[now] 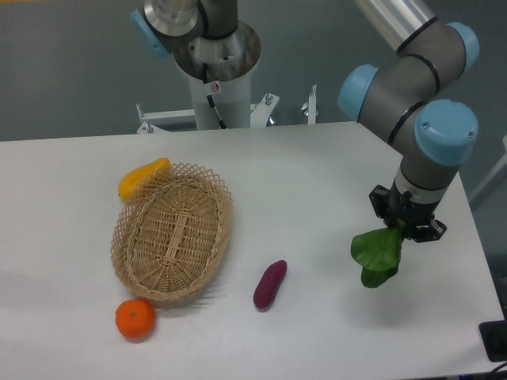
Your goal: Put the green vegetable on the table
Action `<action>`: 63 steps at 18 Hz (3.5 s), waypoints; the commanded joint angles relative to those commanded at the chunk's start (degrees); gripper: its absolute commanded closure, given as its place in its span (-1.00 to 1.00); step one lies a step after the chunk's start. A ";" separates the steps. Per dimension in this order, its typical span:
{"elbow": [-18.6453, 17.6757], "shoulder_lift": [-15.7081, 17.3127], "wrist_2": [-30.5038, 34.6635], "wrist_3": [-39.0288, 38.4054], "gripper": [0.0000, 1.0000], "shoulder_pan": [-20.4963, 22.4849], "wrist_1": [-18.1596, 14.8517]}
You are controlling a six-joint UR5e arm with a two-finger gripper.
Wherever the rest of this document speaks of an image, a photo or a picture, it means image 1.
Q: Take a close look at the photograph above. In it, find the orange tangerine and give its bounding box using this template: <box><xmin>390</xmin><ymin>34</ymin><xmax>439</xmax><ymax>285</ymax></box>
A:
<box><xmin>115</xmin><ymin>298</ymin><xmax>156</xmax><ymax>342</ymax></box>

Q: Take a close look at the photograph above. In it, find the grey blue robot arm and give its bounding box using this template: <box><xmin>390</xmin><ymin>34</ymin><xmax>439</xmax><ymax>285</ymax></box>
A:
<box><xmin>131</xmin><ymin>1</ymin><xmax>480</xmax><ymax>242</ymax></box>

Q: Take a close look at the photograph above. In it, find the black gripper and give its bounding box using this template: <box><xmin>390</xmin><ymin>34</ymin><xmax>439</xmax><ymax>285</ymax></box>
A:
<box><xmin>369</xmin><ymin>184</ymin><xmax>447</xmax><ymax>242</ymax></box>

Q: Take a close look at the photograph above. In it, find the black device at table edge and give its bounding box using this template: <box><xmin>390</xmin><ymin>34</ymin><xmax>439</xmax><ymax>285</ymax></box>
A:
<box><xmin>478</xmin><ymin>320</ymin><xmax>506</xmax><ymax>363</ymax></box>

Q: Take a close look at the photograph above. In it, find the green leafy vegetable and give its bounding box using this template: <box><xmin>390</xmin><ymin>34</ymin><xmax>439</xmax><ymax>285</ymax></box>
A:
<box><xmin>350</xmin><ymin>222</ymin><xmax>405</xmax><ymax>289</ymax></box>

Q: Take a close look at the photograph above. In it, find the white metal base frame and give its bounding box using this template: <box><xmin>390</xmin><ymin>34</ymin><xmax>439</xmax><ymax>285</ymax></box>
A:
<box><xmin>135</xmin><ymin>84</ymin><xmax>319</xmax><ymax>134</ymax></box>

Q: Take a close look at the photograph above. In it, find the purple sweet potato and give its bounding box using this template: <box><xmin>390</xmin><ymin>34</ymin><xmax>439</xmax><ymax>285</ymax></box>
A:
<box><xmin>253</xmin><ymin>260</ymin><xmax>288</xmax><ymax>311</ymax></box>

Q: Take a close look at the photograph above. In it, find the black cable on pedestal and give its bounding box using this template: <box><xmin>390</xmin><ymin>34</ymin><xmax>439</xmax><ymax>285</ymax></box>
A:
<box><xmin>201</xmin><ymin>62</ymin><xmax>229</xmax><ymax>130</ymax></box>

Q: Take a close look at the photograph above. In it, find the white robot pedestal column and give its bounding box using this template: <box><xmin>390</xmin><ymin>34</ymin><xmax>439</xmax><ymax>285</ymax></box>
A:
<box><xmin>173</xmin><ymin>21</ymin><xmax>261</xmax><ymax>130</ymax></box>

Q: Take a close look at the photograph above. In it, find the woven wicker basket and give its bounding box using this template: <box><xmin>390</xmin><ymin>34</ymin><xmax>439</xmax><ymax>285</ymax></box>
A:
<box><xmin>110</xmin><ymin>163</ymin><xmax>233</xmax><ymax>304</ymax></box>

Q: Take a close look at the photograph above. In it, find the white frame at right edge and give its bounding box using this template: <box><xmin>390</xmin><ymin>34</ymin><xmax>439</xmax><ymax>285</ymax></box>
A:
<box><xmin>468</xmin><ymin>136</ymin><xmax>506</xmax><ymax>211</ymax></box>

